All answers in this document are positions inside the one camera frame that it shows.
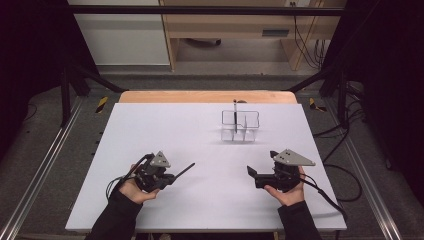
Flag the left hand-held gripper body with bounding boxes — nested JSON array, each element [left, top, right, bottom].
[[133, 150, 172, 194]]

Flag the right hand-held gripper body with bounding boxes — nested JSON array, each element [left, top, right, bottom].
[[254, 148, 317, 194]]

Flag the thin black pen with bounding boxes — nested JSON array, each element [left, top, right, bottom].
[[173, 162, 197, 179]]

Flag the clear acrylic organizer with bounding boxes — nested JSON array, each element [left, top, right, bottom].
[[220, 109, 261, 143]]

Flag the person's right hand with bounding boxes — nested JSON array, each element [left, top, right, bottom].
[[263, 165, 306, 207]]

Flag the person's left hand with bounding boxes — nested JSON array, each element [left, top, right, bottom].
[[118, 163, 161, 205]]

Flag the yellow black tape marker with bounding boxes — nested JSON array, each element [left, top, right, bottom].
[[95, 95, 110, 114], [308, 97, 328, 113]]

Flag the light wooden table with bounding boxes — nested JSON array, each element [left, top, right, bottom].
[[118, 89, 298, 105]]

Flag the black metal stand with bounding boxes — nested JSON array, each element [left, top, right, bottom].
[[59, 59, 129, 128], [286, 63, 351, 129]]

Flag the beige wooden desk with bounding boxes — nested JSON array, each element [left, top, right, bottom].
[[159, 0, 348, 73]]

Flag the white cabinet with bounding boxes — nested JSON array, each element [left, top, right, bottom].
[[68, 0, 171, 67]]

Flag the black curtain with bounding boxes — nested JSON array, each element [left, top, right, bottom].
[[319, 0, 424, 208], [0, 0, 101, 161]]

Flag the black metal crossbar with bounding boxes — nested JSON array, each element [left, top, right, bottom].
[[66, 4, 346, 17]]

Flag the left hand-held gripper cable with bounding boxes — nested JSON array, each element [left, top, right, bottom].
[[105, 153, 155, 201]]

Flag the hand-held gripper cable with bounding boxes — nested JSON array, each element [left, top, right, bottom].
[[105, 153, 155, 201], [298, 173, 349, 224]]

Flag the right hand-held gripper cable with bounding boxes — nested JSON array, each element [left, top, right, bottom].
[[298, 173, 349, 224]]

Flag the black floor cables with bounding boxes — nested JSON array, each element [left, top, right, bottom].
[[313, 81, 366, 138]]

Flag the looped black floor cable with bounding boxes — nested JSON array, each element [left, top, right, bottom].
[[321, 126, 364, 203]]

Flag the aluminium floor rail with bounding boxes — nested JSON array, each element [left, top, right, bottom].
[[324, 98, 406, 240], [0, 96, 84, 240]]

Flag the grey desk handle plate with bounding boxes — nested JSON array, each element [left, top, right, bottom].
[[261, 29, 290, 38]]

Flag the black cable bundle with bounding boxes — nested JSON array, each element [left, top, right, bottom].
[[289, 1, 329, 70]]

